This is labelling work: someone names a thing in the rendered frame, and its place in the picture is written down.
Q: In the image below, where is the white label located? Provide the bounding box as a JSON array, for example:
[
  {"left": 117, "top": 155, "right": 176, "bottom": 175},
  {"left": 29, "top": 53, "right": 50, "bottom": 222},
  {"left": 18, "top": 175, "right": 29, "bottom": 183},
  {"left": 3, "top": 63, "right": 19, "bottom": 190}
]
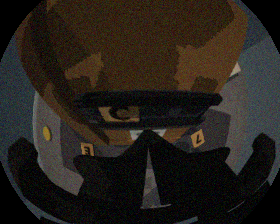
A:
[{"left": 129, "top": 129, "right": 165, "bottom": 140}]

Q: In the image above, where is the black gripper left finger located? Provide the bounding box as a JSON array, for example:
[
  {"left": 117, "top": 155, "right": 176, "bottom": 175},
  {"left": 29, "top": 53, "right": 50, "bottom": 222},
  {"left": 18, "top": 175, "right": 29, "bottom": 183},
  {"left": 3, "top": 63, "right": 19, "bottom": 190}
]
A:
[{"left": 72, "top": 129, "right": 149, "bottom": 208}]

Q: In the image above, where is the yellow round flat disc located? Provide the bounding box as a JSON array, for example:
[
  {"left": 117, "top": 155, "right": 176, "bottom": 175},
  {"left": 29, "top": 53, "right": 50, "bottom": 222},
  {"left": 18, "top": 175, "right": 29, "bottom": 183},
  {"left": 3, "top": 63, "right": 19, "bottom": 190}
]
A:
[{"left": 43, "top": 125, "right": 52, "bottom": 140}]

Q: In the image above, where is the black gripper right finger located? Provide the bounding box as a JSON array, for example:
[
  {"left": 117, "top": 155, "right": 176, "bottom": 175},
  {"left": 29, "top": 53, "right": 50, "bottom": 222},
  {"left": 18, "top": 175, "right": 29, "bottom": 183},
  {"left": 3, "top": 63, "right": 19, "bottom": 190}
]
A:
[{"left": 148, "top": 129, "right": 230, "bottom": 206}]

